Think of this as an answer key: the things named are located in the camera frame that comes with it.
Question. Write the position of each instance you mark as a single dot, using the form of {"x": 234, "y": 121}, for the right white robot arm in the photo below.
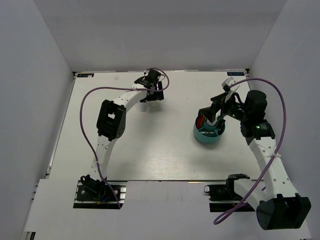
{"x": 275, "y": 200}

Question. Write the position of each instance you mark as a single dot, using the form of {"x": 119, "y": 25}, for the white lotion bottle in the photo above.
{"x": 210, "y": 123}

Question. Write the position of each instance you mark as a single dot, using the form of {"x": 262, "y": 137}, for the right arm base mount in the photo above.
{"x": 222, "y": 197}

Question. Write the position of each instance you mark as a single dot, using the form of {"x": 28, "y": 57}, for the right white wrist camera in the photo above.
{"x": 227, "y": 87}

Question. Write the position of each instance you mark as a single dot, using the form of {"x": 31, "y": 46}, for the clear eyeshadow palette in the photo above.
{"x": 207, "y": 132}

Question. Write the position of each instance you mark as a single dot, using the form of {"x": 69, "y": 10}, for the teal round organizer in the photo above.
{"x": 204, "y": 139}

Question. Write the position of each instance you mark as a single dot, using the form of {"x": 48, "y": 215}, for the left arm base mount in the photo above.
{"x": 95, "y": 194}

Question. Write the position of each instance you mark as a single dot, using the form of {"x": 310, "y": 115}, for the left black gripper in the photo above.
{"x": 158, "y": 95}

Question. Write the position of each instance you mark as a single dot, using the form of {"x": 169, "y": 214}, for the black squeeze tube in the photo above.
{"x": 221, "y": 126}

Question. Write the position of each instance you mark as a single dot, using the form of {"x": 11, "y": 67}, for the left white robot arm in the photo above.
{"x": 111, "y": 124}

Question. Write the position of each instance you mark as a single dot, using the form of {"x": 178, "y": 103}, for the red lip gloss tube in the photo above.
{"x": 200, "y": 121}

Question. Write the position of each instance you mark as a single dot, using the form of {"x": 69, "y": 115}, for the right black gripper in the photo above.
{"x": 218, "y": 103}

